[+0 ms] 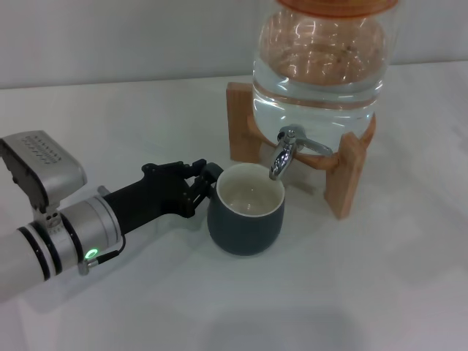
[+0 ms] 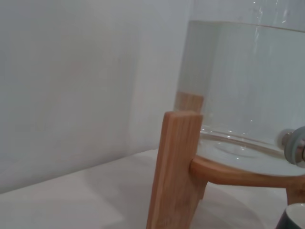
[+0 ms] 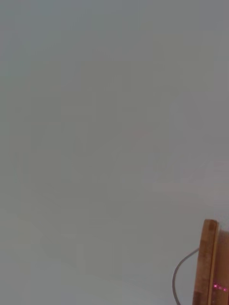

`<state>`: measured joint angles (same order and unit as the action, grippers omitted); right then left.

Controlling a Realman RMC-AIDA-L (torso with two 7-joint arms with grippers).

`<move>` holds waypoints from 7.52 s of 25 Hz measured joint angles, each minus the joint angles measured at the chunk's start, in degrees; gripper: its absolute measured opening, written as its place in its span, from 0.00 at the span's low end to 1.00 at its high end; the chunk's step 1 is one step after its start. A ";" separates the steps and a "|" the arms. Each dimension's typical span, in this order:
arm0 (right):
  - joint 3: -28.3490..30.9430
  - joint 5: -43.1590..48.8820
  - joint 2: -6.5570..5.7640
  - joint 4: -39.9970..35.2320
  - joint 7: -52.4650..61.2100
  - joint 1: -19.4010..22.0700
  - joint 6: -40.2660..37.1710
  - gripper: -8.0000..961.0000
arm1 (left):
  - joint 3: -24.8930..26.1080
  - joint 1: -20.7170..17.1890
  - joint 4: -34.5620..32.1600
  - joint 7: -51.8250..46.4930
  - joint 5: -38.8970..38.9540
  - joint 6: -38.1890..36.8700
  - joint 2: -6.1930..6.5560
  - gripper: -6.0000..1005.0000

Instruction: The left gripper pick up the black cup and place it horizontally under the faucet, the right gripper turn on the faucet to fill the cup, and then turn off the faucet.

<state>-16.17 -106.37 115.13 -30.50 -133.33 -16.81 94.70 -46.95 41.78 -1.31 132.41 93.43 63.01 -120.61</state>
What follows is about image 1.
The wooden dispenser stand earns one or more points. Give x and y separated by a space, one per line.
239 120

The chrome faucet spout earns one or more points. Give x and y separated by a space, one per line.
281 157

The black cup white inside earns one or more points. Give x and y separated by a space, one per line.
245 230

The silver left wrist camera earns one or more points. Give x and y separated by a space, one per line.
55 168

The chrome faucet lever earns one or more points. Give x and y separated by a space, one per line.
318 146

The glass water dispenser jar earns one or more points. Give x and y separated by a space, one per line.
318 91

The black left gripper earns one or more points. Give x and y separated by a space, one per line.
153 197

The orange wooden jar lid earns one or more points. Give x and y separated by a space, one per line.
336 5

